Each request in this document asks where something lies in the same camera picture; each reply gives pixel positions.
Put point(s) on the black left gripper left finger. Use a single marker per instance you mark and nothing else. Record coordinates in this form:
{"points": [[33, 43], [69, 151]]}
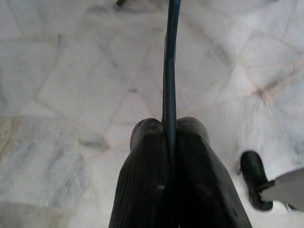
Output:
{"points": [[142, 178]]}

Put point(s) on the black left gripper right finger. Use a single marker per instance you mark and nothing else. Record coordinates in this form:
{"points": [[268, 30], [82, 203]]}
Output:
{"points": [[202, 178]]}

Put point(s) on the black plastic hanger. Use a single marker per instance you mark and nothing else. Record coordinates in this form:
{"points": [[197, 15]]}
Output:
{"points": [[169, 71]]}

